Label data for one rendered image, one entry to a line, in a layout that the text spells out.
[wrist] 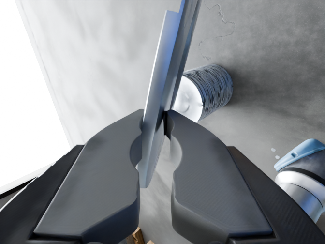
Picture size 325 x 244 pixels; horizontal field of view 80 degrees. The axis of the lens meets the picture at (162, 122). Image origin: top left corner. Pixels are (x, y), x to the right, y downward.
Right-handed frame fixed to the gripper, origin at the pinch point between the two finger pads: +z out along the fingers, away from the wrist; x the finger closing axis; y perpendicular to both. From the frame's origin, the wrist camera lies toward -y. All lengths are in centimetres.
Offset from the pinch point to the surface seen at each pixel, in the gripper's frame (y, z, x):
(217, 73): 27, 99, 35
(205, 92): 32, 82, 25
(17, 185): 255, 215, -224
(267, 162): 75, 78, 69
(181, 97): 36, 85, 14
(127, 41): 23, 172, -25
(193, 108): 40, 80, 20
